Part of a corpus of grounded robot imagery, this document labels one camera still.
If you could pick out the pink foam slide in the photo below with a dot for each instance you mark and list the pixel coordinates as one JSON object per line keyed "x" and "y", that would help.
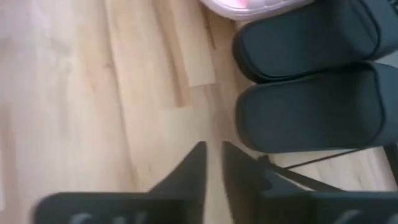
{"x": 248, "y": 9}

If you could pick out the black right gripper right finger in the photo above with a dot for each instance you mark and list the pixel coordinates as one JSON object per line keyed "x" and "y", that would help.
{"x": 248, "y": 193}

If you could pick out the black foam slide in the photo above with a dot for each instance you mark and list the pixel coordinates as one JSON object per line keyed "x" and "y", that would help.
{"x": 311, "y": 40}
{"x": 311, "y": 115}

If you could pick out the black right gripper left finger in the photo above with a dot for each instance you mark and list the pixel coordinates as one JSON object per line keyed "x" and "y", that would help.
{"x": 177, "y": 193}

